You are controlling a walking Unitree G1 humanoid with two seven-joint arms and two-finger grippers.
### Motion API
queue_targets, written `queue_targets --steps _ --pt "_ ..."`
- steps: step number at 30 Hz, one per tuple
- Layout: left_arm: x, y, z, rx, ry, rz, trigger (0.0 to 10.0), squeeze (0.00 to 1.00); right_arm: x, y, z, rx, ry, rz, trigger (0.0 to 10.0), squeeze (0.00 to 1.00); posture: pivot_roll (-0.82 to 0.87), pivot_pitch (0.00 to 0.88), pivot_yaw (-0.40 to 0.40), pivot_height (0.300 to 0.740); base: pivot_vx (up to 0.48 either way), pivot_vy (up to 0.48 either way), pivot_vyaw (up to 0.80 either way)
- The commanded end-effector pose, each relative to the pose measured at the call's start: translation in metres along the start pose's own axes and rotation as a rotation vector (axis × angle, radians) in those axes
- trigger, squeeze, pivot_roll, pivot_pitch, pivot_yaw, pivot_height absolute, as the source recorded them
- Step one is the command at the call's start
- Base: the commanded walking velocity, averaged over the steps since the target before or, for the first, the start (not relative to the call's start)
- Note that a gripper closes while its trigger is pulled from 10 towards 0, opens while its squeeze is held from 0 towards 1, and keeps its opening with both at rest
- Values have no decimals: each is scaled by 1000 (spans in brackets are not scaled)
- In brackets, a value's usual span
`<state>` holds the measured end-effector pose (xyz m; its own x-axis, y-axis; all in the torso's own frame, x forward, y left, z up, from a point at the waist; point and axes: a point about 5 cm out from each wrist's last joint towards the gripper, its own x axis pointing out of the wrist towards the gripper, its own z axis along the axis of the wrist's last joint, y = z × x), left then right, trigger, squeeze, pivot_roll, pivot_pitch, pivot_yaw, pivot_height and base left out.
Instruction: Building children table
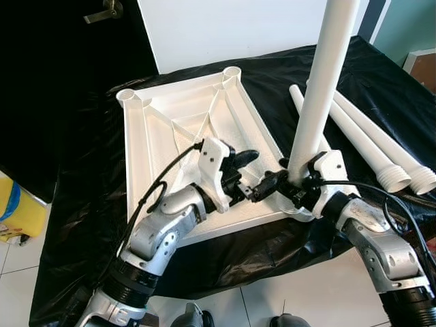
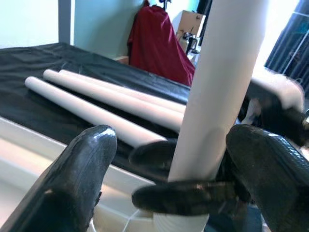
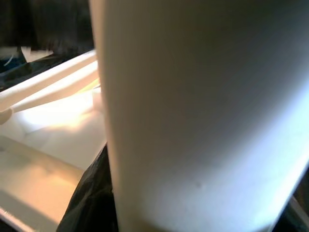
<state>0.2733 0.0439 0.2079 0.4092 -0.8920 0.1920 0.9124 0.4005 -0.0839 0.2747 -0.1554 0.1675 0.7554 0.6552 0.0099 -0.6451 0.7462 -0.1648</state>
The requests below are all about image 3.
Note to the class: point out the white plastic table leg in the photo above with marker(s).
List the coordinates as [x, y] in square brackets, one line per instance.
[193, 108]

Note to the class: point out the white plastic table top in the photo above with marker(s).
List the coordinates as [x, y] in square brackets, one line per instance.
[48, 125]

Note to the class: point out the black plastic table cover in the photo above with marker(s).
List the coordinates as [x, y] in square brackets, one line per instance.
[87, 198]

